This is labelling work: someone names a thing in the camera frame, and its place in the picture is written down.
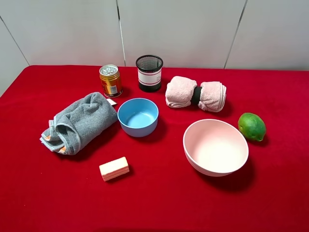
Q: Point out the pink wafer block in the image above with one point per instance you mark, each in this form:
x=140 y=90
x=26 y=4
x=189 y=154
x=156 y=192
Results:
x=113 y=169

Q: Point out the blue bowl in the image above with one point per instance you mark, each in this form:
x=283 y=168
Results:
x=138 y=117

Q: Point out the rolled pink towel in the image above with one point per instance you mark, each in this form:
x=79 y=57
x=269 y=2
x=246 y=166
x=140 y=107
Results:
x=180 y=90

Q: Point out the black band on towel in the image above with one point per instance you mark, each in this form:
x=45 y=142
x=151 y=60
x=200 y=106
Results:
x=196 y=95

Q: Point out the black mesh pen holder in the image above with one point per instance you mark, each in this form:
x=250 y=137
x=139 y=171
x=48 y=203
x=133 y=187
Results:
x=149 y=72

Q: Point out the gold drink can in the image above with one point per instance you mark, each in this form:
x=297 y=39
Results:
x=110 y=80

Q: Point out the pink bowl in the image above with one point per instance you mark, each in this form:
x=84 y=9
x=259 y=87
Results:
x=215 y=148

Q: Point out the grey folded towel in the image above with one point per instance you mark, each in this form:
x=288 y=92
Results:
x=74 y=127

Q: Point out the green lime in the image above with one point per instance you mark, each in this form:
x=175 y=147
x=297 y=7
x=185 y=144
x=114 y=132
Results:
x=252 y=127

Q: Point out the red tablecloth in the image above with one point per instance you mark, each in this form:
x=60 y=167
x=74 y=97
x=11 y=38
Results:
x=41 y=191

